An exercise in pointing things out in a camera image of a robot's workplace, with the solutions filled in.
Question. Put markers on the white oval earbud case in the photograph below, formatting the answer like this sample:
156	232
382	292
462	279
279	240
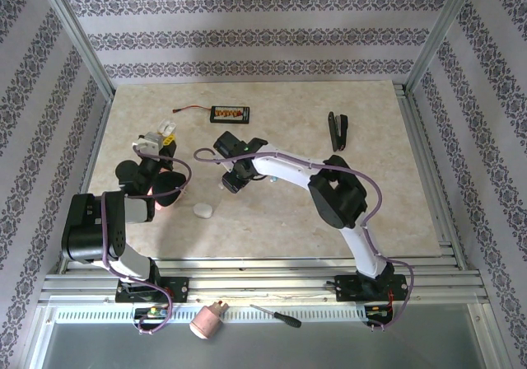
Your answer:
203	211

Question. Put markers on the wide aluminium base rail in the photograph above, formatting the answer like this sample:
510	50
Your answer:
267	286

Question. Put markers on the aluminium side rail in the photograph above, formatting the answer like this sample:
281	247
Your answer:
426	167
97	138

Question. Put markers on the grey metal sheet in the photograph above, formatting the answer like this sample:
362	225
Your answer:
288	348

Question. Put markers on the aluminium frame post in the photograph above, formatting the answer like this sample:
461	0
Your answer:
76	35
440	35

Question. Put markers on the pink striped rolled sock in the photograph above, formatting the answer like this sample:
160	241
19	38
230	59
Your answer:
158	206

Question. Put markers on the black charger board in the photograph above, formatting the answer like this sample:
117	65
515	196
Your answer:
229	114

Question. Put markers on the black stapler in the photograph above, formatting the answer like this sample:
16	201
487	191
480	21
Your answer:
337	132

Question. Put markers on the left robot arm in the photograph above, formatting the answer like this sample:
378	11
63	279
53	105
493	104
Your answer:
90	229

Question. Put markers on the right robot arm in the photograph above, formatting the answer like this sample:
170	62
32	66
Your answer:
284	169

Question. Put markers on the small circuit board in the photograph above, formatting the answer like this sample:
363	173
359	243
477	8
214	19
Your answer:
156	312
378	310

